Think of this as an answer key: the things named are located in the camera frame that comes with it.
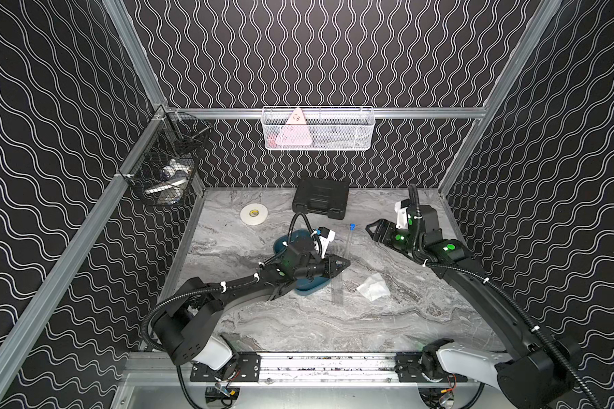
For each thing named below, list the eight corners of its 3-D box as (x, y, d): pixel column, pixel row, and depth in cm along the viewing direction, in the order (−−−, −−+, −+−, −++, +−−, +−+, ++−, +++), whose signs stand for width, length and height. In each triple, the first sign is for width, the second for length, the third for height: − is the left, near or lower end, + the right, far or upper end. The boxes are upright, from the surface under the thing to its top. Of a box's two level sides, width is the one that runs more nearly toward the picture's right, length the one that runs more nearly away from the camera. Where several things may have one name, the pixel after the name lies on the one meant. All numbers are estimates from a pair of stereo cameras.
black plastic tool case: (293, 219, 111) (292, 210, 107) (295, 184, 125) (294, 175, 121) (350, 219, 111) (352, 211, 107) (345, 184, 125) (347, 175, 121)
